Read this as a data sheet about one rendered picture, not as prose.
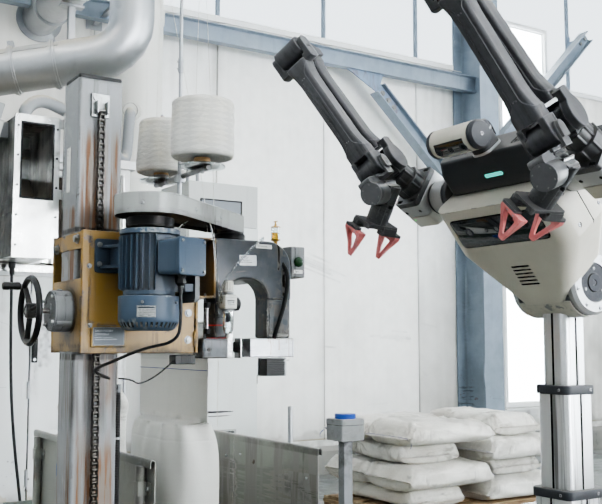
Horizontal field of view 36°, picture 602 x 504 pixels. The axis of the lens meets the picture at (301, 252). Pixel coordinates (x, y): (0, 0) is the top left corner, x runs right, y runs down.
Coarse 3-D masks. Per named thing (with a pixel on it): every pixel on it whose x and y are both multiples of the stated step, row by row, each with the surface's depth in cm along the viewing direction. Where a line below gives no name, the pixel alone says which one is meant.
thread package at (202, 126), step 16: (192, 96) 234; (208, 96) 235; (176, 112) 237; (192, 112) 234; (208, 112) 234; (224, 112) 237; (176, 128) 236; (192, 128) 233; (208, 128) 234; (224, 128) 236; (176, 144) 235; (192, 144) 233; (208, 144) 233; (224, 144) 236; (176, 160) 244; (192, 160) 244; (208, 160) 240; (224, 160) 243
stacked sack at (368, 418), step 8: (360, 416) 549; (368, 416) 546; (376, 416) 546; (384, 416) 552; (400, 416) 550; (408, 416) 549; (416, 416) 551; (424, 416) 555; (432, 416) 560; (368, 424) 532
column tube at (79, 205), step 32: (96, 128) 244; (64, 160) 250; (96, 160) 244; (64, 192) 248; (64, 224) 247; (64, 256) 246; (64, 352) 242; (64, 384) 240; (96, 384) 239; (64, 416) 239; (96, 416) 238; (64, 448) 238; (64, 480) 236
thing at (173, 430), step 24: (144, 360) 310; (168, 360) 293; (144, 384) 309; (168, 384) 292; (192, 384) 277; (144, 408) 308; (168, 408) 291; (192, 408) 276; (144, 432) 288; (168, 432) 274; (192, 432) 272; (144, 456) 283; (168, 456) 272; (192, 456) 270; (216, 456) 275; (168, 480) 271; (192, 480) 269; (216, 480) 274
